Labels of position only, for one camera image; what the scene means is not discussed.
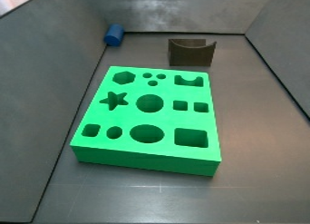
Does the blue oval cylinder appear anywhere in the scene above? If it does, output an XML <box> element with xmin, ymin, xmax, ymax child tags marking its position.
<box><xmin>105</xmin><ymin>24</ymin><xmax>125</xmax><ymax>46</ymax></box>

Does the dark curved cradle fixture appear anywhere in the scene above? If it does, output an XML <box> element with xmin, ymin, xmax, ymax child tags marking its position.
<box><xmin>169</xmin><ymin>39</ymin><xmax>217</xmax><ymax>66</ymax></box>

